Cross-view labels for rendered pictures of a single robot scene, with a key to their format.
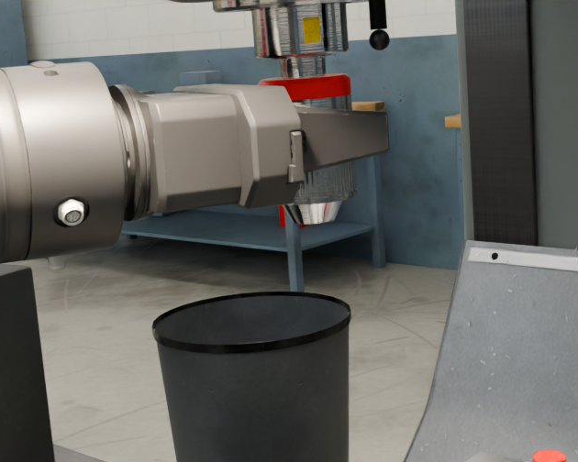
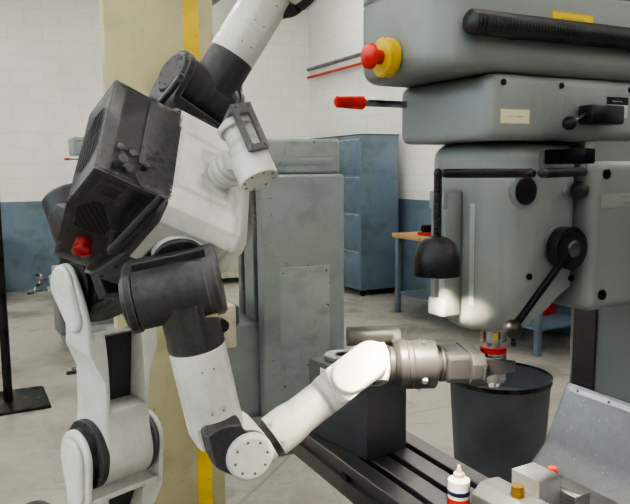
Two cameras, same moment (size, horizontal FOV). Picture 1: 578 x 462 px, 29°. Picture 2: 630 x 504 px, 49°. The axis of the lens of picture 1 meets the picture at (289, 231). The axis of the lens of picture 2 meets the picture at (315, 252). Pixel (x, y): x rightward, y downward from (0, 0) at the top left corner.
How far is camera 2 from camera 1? 0.75 m
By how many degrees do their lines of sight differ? 19
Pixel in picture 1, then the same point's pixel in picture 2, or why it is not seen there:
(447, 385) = (553, 436)
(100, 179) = (433, 373)
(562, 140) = (605, 354)
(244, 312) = not seen: hidden behind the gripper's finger
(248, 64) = not seen: hidden behind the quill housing
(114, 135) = (437, 363)
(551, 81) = (603, 331)
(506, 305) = (579, 411)
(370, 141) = (509, 368)
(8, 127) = (412, 359)
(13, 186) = (411, 373)
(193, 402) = (464, 413)
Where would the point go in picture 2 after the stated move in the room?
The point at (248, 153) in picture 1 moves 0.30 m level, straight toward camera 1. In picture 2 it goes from (472, 371) to (453, 436)
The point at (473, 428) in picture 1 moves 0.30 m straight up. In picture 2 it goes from (559, 454) to (564, 320)
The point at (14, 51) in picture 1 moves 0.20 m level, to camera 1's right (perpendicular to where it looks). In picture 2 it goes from (391, 193) to (407, 193)
